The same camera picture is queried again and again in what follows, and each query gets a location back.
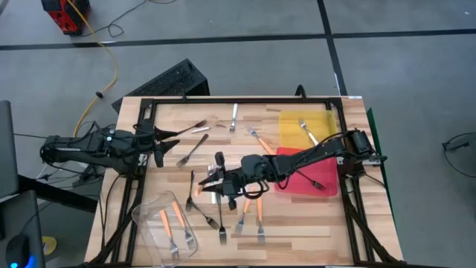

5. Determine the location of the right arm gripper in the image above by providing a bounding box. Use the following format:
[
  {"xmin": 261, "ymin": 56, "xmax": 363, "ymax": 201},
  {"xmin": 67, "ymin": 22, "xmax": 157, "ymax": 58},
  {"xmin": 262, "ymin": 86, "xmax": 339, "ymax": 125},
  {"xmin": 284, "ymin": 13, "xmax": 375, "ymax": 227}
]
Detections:
[{"xmin": 199, "ymin": 151, "xmax": 272, "ymax": 211}]

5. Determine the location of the yellow cable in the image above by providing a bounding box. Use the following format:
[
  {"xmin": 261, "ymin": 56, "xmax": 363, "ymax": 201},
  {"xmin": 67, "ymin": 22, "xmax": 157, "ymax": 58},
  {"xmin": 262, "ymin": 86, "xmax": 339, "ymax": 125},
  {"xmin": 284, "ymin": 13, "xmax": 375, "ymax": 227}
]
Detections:
[{"xmin": 65, "ymin": 0, "xmax": 119, "ymax": 138}]

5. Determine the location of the black floor beam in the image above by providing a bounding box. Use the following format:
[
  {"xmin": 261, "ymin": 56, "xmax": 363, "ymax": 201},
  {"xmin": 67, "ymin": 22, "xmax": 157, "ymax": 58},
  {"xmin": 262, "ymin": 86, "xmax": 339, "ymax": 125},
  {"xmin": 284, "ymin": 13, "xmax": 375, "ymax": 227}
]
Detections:
[{"xmin": 16, "ymin": 173, "xmax": 100, "ymax": 214}]

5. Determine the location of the black computer mouse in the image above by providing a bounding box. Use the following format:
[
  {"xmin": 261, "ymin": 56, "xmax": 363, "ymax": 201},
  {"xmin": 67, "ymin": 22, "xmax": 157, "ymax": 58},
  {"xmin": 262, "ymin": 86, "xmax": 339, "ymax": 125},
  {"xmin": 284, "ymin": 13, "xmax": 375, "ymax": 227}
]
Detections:
[{"xmin": 4, "ymin": 233, "xmax": 31, "ymax": 268}]

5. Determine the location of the thin black floor cable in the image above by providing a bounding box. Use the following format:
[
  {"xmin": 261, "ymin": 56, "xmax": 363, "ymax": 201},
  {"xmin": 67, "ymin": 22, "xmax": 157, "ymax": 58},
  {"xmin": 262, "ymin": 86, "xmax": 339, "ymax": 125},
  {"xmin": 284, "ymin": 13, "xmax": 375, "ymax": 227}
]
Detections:
[{"xmin": 79, "ymin": 0, "xmax": 179, "ymax": 39}]

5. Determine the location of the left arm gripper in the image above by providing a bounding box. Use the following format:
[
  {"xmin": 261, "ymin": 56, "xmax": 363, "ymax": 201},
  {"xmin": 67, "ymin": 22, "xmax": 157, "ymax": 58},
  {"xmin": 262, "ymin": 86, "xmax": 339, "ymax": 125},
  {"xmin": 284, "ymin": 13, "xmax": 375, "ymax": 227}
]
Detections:
[{"xmin": 126, "ymin": 119, "xmax": 181, "ymax": 168}]

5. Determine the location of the clear plastic bin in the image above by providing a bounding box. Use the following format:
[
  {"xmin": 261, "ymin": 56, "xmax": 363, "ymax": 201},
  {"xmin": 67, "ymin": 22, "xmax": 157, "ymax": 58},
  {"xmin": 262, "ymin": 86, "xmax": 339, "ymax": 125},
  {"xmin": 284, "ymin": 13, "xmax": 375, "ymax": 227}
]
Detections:
[{"xmin": 132, "ymin": 190, "xmax": 199, "ymax": 268}]

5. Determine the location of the grey flat panel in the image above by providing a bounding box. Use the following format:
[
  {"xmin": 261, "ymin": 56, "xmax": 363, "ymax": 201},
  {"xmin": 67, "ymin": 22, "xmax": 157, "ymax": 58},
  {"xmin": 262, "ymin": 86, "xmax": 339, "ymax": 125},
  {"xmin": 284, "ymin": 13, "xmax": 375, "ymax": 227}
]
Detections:
[{"xmin": 0, "ymin": 99, "xmax": 19, "ymax": 200}]

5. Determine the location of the red translucent plastic bin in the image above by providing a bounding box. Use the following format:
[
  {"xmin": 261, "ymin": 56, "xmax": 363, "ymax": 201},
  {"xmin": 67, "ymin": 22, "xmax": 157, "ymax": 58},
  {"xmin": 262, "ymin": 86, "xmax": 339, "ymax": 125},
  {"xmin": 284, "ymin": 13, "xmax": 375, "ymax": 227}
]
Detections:
[{"xmin": 274, "ymin": 146, "xmax": 339, "ymax": 197}]

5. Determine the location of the black aluminium table frame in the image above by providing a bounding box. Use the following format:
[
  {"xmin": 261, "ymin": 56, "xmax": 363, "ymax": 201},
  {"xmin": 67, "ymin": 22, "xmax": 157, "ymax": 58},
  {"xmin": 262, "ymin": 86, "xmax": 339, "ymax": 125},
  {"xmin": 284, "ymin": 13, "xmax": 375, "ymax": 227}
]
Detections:
[{"xmin": 85, "ymin": 95, "xmax": 405, "ymax": 268}]

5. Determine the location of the white-handled metal fork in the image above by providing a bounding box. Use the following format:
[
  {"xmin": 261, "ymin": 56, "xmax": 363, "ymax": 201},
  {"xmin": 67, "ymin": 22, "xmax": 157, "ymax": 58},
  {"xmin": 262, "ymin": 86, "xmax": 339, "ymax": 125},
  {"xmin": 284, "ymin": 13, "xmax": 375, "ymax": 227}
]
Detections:
[
  {"xmin": 207, "ymin": 164, "xmax": 217, "ymax": 205},
  {"xmin": 190, "ymin": 121, "xmax": 227, "ymax": 134},
  {"xmin": 297, "ymin": 118, "xmax": 320, "ymax": 147},
  {"xmin": 228, "ymin": 103, "xmax": 239, "ymax": 134}
]

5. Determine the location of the yellow translucent plastic bin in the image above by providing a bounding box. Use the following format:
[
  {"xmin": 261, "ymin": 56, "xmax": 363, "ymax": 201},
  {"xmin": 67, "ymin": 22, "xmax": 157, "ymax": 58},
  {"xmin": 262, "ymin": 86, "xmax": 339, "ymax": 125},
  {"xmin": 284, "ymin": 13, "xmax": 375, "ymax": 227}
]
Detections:
[{"xmin": 278, "ymin": 109, "xmax": 338, "ymax": 150}]

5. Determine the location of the yellow round sticker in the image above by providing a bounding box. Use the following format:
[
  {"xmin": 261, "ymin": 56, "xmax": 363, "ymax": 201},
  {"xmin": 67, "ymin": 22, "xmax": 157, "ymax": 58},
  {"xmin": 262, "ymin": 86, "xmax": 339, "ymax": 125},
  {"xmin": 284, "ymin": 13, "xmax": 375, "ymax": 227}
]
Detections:
[{"xmin": 41, "ymin": 235, "xmax": 58, "ymax": 257}]

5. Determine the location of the grey floor device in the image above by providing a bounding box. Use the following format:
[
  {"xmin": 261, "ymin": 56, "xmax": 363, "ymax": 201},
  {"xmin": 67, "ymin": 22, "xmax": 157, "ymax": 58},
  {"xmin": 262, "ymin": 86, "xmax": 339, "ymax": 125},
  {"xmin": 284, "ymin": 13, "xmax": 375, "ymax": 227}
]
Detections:
[{"xmin": 442, "ymin": 132, "xmax": 476, "ymax": 153}]

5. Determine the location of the red and black equipment case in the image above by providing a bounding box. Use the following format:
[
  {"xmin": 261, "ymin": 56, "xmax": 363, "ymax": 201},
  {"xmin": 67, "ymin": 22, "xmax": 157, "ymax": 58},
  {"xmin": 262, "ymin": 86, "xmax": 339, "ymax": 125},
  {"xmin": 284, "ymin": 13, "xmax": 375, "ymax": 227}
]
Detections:
[{"xmin": 40, "ymin": 0, "xmax": 91, "ymax": 36}]

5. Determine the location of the dark grey desk pad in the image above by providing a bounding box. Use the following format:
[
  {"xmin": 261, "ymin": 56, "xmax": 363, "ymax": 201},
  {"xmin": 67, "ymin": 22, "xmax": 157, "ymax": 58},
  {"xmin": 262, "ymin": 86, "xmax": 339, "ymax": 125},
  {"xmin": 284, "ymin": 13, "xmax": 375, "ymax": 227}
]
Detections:
[{"xmin": 0, "ymin": 188, "xmax": 47, "ymax": 268}]

